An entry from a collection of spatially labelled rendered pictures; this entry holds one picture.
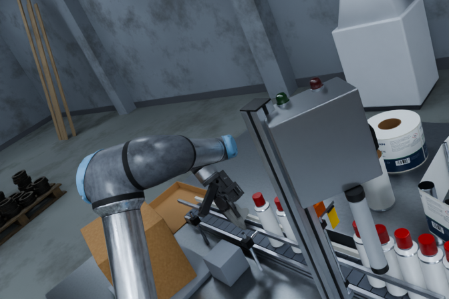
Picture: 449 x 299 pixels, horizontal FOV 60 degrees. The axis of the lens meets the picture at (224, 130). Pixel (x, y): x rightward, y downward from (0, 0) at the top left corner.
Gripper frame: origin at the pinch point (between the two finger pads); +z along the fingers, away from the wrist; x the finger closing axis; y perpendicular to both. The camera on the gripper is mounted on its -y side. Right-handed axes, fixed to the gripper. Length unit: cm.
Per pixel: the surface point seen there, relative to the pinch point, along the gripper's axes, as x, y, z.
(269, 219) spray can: -12.4, 3.5, 2.2
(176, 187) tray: 70, 18, -29
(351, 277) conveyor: -28.9, 2.9, 26.1
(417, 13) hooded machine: 50, 271, -25
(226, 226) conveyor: 18.2, 3.9, -2.0
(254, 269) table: 2.9, -4.5, 13.5
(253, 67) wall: 268, 289, -112
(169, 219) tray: 55, 0, -18
